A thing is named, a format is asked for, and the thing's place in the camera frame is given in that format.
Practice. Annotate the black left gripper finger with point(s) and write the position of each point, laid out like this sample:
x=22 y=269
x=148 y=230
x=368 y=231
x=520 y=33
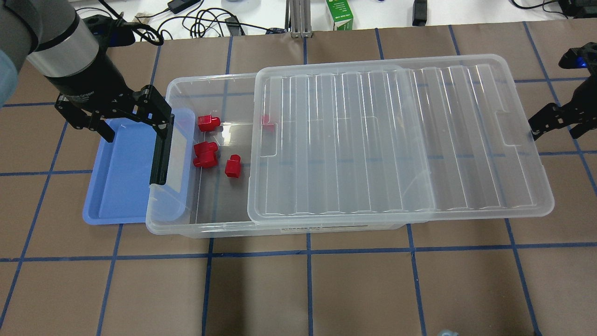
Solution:
x=164 y=132
x=104 y=130

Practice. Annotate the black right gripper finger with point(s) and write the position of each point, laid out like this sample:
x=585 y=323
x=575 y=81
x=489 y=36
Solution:
x=538 y=132
x=582 y=128

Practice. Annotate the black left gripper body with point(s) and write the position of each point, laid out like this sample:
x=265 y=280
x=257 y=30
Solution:
x=89 y=79

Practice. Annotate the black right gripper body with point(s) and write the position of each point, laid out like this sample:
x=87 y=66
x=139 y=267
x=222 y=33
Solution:
x=559 y=115

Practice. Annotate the red block with stud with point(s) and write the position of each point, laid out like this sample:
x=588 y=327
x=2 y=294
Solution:
x=233 y=166

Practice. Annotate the clear plastic box lid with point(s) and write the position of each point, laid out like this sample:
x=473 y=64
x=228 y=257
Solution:
x=393 y=141

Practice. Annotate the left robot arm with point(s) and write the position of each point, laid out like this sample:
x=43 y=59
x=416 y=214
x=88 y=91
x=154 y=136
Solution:
x=51 y=35

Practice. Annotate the clear plastic storage box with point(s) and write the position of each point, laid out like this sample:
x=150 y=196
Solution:
x=216 y=204

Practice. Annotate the red block front corner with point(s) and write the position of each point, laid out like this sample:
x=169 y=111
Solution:
x=208 y=123

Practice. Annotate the red block upper pair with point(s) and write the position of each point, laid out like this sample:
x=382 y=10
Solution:
x=203 y=147

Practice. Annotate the red block pair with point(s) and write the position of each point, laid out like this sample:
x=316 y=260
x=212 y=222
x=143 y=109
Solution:
x=206 y=160
x=203 y=147

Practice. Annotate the red block lower pair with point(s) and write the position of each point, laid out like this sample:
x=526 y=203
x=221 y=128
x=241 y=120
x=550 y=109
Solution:
x=206 y=160

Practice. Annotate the blue plastic tray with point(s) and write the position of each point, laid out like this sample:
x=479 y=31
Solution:
x=120 y=189

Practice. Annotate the red block near lid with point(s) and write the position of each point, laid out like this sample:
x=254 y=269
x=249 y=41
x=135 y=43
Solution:
x=268 y=124

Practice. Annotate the black power adapter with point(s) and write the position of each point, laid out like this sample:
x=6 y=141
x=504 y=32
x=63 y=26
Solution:
x=177 y=6

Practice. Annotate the green white carton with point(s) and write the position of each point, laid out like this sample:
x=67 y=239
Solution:
x=340 y=15

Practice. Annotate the black box latch handle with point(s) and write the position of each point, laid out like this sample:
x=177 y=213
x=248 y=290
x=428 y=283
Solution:
x=160 y=162

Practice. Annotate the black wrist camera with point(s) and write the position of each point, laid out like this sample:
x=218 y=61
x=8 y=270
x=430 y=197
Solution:
x=584 y=57

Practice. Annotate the aluminium frame post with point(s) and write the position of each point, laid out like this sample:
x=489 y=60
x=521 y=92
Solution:
x=298 y=18

